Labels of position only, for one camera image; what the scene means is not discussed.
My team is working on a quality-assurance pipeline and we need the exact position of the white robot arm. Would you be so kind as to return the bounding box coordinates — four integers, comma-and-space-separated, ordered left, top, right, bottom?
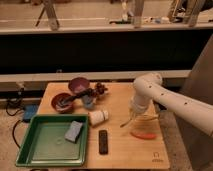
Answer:
130, 72, 213, 138

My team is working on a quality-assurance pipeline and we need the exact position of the black cable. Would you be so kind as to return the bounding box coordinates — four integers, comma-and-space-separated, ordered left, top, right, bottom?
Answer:
5, 87, 26, 149

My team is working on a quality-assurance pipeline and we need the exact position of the blue power box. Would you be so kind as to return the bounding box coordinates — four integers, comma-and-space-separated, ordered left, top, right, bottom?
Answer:
22, 105, 38, 123

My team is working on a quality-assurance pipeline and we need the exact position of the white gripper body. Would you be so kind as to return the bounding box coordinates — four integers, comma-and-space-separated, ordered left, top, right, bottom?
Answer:
130, 95, 149, 118

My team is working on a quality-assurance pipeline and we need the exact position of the wooden fork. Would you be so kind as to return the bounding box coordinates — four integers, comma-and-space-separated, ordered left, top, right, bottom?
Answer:
120, 115, 158, 128

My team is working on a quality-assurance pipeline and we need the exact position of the orange carrot toy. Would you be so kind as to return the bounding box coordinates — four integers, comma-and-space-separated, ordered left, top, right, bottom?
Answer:
130, 132, 156, 140

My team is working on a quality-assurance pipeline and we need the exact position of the dark grape bunch toy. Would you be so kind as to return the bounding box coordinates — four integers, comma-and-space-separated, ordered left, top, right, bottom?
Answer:
93, 82, 107, 97

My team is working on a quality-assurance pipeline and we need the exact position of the green plastic tray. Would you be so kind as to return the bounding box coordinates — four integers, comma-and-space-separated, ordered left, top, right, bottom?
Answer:
15, 114, 89, 168

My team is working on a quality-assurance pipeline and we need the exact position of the blue sponge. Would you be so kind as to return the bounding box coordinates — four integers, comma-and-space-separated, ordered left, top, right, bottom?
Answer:
65, 121, 83, 142

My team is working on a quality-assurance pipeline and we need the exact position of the black remote control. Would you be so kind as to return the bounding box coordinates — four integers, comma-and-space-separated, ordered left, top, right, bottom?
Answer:
99, 130, 108, 155

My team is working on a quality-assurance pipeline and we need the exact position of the blue cup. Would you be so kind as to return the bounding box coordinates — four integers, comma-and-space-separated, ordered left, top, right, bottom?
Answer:
82, 95, 94, 110

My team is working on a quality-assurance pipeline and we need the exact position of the black spoon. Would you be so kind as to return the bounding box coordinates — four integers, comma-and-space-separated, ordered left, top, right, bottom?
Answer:
58, 88, 93, 106

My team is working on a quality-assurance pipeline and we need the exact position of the white paper cup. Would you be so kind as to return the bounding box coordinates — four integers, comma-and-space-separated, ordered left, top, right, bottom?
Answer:
89, 110, 109, 126

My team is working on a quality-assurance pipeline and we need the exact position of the purple bowl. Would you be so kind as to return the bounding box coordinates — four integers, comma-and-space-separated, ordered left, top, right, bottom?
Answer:
68, 77, 90, 94

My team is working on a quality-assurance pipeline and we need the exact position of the red bowl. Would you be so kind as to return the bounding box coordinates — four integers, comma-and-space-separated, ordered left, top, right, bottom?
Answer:
51, 93, 74, 113

